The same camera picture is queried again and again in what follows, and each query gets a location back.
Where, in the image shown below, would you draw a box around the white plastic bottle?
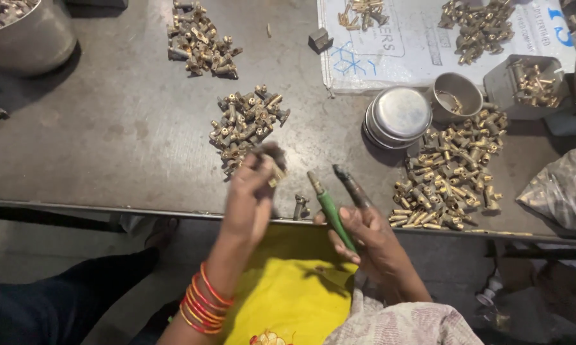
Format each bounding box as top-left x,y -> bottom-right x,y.
476,274 -> 505,308

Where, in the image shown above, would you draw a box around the brass fittings heap on sack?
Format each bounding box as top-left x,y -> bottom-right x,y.
438,0 -> 517,66

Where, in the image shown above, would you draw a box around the white woven printed sack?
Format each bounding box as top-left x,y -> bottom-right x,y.
317,0 -> 576,95

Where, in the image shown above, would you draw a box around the stack of steel plates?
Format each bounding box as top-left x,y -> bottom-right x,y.
363,86 -> 434,150

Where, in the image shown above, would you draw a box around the long pile of brass fittings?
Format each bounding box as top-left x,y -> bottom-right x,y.
167,0 -> 244,79

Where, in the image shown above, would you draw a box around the green handled hand tool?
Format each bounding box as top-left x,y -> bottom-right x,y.
307,171 -> 359,253

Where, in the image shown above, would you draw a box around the person's left hand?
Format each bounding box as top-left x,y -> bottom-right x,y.
218,143 -> 289,252

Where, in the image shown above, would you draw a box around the stack of red gold bangles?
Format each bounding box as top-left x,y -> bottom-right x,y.
179,262 -> 234,335

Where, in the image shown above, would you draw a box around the square steel tray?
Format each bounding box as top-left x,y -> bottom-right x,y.
483,54 -> 570,121

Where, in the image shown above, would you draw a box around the clear plastic bag of parts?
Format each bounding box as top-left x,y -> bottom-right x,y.
515,142 -> 576,239

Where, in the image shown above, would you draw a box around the thin brass rods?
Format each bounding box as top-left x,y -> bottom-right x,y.
464,229 -> 534,237

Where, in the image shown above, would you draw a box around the small grey metal block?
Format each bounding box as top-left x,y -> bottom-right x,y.
308,27 -> 335,55

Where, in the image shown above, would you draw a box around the person's right hand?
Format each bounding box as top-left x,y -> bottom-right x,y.
313,165 -> 420,290

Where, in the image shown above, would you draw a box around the metal parts in pot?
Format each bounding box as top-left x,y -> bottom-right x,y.
0,0 -> 40,37

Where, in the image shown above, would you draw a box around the large steel pot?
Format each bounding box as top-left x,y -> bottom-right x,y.
0,0 -> 78,77

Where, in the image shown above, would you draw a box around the patterned pink shawl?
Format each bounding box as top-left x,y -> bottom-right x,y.
323,272 -> 484,345

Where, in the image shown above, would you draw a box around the yellow embroidered lap cloth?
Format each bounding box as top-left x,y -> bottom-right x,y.
220,223 -> 360,345

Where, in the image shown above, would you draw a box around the compact pile of brass fittings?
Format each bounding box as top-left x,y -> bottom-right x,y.
208,85 -> 292,176

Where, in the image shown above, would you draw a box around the small grey metal fitting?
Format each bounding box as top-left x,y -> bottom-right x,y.
293,194 -> 312,221

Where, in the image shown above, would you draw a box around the small heap of brass pins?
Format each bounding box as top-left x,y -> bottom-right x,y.
337,0 -> 390,31

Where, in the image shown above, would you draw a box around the single brass valve fitting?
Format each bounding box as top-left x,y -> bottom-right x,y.
254,143 -> 289,188

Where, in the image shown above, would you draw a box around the brass parts in tray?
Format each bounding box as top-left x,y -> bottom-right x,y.
507,59 -> 563,109

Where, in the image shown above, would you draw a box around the round steel bowl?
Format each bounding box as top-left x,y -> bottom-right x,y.
426,72 -> 484,125

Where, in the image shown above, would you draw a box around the wide heap of brass fittings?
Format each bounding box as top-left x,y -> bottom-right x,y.
388,109 -> 509,232

